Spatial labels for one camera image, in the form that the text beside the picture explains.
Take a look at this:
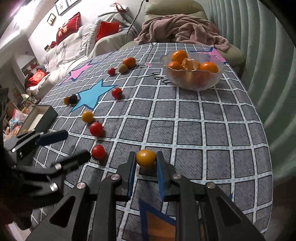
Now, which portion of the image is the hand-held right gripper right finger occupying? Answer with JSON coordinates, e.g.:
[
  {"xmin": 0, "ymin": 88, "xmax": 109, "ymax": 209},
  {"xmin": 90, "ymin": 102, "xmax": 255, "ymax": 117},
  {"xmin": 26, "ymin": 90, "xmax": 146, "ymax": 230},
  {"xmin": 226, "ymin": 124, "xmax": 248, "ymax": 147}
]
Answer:
[{"xmin": 156, "ymin": 151, "xmax": 266, "ymax": 241}]

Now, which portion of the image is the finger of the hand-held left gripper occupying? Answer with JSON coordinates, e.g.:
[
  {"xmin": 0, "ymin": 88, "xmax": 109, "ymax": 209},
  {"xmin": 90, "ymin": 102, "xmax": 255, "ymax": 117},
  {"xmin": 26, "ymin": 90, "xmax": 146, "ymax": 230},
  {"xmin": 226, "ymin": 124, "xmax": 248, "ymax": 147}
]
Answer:
[
  {"xmin": 3, "ymin": 130, "xmax": 69, "ymax": 152},
  {"xmin": 47, "ymin": 150, "xmax": 91, "ymax": 172}
]

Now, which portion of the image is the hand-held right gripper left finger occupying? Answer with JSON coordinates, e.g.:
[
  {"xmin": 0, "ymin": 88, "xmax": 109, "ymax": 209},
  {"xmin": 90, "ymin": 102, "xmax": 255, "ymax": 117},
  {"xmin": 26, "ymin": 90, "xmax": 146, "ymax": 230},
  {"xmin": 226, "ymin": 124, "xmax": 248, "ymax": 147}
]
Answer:
[{"xmin": 25, "ymin": 152, "xmax": 137, "ymax": 241}]

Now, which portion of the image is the dark green white box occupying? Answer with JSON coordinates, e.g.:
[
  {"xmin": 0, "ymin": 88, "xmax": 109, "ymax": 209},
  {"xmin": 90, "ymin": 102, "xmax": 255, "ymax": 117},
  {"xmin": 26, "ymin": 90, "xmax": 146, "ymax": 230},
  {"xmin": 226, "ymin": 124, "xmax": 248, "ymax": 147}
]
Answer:
[{"xmin": 20, "ymin": 105, "xmax": 58, "ymax": 135}]

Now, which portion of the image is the pile of snack packets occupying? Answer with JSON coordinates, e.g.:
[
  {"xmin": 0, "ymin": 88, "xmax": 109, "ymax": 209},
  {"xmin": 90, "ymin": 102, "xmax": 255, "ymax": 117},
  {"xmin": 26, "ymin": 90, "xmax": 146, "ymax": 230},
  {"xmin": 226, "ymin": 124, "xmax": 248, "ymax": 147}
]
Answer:
[{"xmin": 3, "ymin": 102, "xmax": 31, "ymax": 141}]

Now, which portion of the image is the grey checkered star tablecloth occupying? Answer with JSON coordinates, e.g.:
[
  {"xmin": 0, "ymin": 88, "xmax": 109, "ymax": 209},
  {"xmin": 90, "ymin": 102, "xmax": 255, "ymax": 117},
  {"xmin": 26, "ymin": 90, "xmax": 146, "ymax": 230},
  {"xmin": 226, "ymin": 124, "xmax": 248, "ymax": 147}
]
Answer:
[{"xmin": 30, "ymin": 42, "xmax": 274, "ymax": 241}]

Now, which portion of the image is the red embroidered cushion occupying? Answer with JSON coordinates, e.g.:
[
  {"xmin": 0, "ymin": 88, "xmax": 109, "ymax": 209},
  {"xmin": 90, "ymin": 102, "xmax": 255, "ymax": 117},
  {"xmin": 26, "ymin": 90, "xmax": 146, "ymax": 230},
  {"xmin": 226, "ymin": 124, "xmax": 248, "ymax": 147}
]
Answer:
[{"xmin": 25, "ymin": 69, "xmax": 50, "ymax": 88}]

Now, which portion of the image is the white duvet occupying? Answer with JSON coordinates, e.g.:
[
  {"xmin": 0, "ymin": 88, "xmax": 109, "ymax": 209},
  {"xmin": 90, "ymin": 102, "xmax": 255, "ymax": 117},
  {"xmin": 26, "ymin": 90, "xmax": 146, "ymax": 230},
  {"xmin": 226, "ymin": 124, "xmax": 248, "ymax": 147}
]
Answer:
[{"xmin": 28, "ymin": 24, "xmax": 97, "ymax": 93}]

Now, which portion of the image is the clear glass bowl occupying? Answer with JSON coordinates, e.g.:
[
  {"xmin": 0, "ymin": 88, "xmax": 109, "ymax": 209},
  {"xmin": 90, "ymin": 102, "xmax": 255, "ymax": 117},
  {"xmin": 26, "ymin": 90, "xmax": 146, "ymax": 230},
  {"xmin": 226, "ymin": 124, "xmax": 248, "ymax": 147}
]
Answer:
[{"xmin": 161, "ymin": 50, "xmax": 224, "ymax": 90}]

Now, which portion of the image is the beige covered sofa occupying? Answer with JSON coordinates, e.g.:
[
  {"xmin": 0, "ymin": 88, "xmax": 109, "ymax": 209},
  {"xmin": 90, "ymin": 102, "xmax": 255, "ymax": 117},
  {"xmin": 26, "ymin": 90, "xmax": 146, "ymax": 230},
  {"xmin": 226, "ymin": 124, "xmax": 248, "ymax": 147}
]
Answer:
[{"xmin": 94, "ymin": 32, "xmax": 139, "ymax": 57}]

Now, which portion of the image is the red pillow gold print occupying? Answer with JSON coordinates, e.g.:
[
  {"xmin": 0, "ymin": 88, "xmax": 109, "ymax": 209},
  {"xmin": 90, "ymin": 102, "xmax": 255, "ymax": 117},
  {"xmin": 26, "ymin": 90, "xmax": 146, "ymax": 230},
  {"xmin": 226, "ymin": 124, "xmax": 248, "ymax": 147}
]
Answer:
[{"xmin": 56, "ymin": 12, "xmax": 81, "ymax": 43}]

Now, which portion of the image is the peeled tangerine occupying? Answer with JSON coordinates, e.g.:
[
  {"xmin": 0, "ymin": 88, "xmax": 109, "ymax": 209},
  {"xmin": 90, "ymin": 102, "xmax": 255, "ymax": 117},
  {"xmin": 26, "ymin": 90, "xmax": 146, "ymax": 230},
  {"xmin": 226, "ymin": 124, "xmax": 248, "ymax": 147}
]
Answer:
[{"xmin": 181, "ymin": 58, "xmax": 200, "ymax": 70}]

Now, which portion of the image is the plain red cushion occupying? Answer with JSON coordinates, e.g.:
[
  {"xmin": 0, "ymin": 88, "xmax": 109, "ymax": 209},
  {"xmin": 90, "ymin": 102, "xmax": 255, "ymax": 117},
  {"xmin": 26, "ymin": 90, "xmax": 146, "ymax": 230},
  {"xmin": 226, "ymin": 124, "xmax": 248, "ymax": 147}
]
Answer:
[{"xmin": 96, "ymin": 21, "xmax": 121, "ymax": 41}]

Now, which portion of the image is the large orange tangerine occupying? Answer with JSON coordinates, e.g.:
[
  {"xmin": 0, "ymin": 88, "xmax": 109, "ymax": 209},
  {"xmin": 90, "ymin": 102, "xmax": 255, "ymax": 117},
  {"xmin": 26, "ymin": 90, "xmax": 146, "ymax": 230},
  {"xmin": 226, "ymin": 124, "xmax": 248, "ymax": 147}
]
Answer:
[{"xmin": 171, "ymin": 50, "xmax": 188, "ymax": 63}]

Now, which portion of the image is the grey striped blanket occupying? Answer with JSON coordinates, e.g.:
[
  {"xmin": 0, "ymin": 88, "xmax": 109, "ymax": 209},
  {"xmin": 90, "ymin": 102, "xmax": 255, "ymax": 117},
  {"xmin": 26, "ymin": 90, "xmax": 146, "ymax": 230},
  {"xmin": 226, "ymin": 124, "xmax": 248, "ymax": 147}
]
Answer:
[{"xmin": 92, "ymin": 13, "xmax": 137, "ymax": 35}]

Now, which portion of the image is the pale green curtain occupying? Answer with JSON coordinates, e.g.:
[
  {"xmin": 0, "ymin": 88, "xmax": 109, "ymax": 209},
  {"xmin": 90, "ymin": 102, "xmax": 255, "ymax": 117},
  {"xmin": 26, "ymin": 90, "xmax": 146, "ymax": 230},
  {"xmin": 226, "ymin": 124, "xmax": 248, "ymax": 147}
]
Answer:
[{"xmin": 206, "ymin": 0, "xmax": 296, "ymax": 164}]

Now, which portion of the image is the pink blanket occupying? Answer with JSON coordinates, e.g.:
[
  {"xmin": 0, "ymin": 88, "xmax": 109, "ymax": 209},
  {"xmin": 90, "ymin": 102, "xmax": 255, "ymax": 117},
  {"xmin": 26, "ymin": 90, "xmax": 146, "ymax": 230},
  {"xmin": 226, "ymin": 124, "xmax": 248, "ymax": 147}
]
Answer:
[{"xmin": 134, "ymin": 14, "xmax": 231, "ymax": 52}]

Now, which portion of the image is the green armchair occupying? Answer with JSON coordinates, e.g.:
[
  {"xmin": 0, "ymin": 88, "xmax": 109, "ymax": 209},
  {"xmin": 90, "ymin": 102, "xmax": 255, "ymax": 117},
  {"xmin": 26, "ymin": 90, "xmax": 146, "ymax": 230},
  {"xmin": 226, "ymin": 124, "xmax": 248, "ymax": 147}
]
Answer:
[{"xmin": 116, "ymin": 0, "xmax": 246, "ymax": 77}]

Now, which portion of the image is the grey cable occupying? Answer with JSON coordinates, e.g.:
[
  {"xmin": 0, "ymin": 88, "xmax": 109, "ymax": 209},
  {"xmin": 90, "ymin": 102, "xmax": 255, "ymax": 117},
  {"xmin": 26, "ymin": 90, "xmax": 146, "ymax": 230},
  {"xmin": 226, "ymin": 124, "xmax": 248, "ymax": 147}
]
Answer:
[{"xmin": 128, "ymin": 0, "xmax": 148, "ymax": 35}]

